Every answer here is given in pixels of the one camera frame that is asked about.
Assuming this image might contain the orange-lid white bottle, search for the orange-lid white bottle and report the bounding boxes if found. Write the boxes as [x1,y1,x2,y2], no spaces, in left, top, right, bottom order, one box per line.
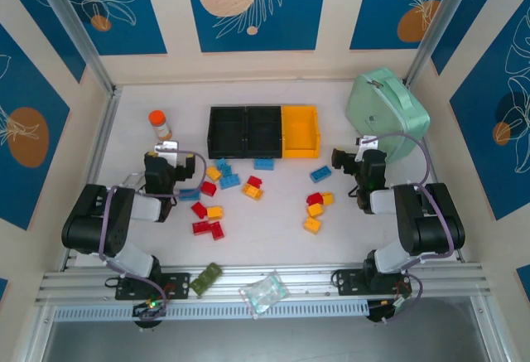
[147,109,174,142]

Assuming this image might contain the yellow plastic bin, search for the yellow plastic bin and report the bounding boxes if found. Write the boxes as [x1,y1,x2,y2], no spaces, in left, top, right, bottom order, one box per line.
[281,104,323,160]

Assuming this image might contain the metal tongs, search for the metal tongs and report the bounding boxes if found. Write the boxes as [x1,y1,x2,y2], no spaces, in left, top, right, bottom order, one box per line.
[123,172,147,192]

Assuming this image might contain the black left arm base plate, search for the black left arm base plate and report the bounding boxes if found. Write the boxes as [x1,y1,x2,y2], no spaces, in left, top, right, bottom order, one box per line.
[114,272,191,301]

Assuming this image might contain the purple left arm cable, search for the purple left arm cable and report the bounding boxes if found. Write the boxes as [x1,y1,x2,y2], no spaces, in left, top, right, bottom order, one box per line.
[98,150,208,317]

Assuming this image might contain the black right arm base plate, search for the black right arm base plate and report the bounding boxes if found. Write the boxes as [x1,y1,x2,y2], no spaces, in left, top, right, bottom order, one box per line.
[333,268,415,297]

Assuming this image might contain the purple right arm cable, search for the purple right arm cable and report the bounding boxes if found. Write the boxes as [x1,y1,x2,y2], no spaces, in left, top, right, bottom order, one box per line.
[370,131,463,324]

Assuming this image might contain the aluminium frame post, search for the aluminium frame post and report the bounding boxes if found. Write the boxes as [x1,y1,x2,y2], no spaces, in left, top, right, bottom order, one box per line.
[403,0,485,88]
[29,0,117,96]

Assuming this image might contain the black plastic bin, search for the black plastic bin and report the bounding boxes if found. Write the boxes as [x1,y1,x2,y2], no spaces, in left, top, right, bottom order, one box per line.
[206,105,249,160]
[244,104,286,160]

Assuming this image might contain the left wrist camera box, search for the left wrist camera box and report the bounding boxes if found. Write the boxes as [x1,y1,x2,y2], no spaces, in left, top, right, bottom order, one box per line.
[154,140,180,155]

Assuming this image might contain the green circuit board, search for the green circuit board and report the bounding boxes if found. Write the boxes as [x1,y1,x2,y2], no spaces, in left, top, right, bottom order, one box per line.
[189,261,224,297]

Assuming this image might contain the mint green zip bag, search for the mint green zip bag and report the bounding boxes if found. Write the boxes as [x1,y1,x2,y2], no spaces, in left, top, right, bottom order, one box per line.
[345,66,431,167]

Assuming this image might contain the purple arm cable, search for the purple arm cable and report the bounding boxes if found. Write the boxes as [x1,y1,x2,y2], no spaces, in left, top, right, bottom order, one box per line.
[370,131,463,324]
[98,150,208,317]

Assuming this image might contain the aluminium frame rail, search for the aluminium frame rail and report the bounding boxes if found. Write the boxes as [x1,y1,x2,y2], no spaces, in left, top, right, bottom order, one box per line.
[35,261,492,310]

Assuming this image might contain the white slotted cable duct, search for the white slotted cable duct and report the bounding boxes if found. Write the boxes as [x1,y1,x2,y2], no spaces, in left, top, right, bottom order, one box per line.
[52,298,370,322]

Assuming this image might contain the small electronics board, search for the small electronics board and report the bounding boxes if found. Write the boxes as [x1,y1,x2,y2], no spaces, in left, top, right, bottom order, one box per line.
[368,297,409,326]
[132,299,169,330]

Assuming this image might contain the clear plastic bag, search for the clear plastic bag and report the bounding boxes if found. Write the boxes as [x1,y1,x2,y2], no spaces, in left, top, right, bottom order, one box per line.
[238,269,291,321]

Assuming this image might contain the blue floral wall panel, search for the blue floral wall panel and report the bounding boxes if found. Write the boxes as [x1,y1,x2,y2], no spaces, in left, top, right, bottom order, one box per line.
[0,0,87,85]
[449,3,530,222]
[430,0,530,76]
[183,0,330,53]
[0,24,71,231]
[349,0,460,51]
[49,0,169,56]

